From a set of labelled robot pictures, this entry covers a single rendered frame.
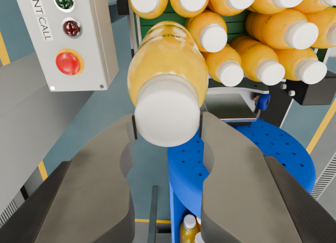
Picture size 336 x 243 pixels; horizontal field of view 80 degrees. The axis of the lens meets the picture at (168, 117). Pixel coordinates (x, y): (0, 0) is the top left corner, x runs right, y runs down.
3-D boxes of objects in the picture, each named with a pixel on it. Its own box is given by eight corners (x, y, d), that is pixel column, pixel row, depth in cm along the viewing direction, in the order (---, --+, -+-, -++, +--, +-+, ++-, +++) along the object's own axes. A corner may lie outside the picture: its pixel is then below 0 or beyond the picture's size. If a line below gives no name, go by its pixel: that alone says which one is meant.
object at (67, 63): (62, 73, 33) (59, 76, 32) (55, 51, 31) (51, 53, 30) (84, 73, 33) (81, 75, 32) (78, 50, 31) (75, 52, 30)
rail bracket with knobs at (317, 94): (273, 88, 56) (292, 106, 47) (279, 63, 52) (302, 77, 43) (309, 87, 56) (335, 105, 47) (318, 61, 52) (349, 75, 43)
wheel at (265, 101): (255, 111, 51) (263, 114, 50) (259, 95, 49) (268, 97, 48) (261, 104, 54) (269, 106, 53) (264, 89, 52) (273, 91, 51)
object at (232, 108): (201, 102, 55) (209, 128, 44) (201, 94, 54) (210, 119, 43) (238, 101, 55) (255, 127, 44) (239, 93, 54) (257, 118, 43)
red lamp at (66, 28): (67, 36, 30) (63, 37, 29) (62, 20, 29) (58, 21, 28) (81, 35, 30) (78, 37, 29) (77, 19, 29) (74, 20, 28)
